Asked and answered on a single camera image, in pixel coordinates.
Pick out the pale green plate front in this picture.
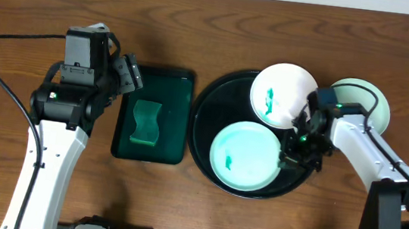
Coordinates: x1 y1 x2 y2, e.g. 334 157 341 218
209 121 281 192

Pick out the round black serving tray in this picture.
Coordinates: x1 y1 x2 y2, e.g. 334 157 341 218
187 70 314 199

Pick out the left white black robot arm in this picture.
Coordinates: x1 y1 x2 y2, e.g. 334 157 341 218
1 53 143 229

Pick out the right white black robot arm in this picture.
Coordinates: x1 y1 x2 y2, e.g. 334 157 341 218
283 108 409 229

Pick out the green scrubbing sponge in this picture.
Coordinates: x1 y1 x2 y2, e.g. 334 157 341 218
130 99 162 146

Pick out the pale green plate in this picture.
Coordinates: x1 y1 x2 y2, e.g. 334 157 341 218
209 121 281 192
332 78 391 134

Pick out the black rectangular water tray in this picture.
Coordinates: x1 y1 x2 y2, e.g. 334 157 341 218
110 66 195 165

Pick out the white plate green stain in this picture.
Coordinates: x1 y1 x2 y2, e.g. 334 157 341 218
249 63 318 130

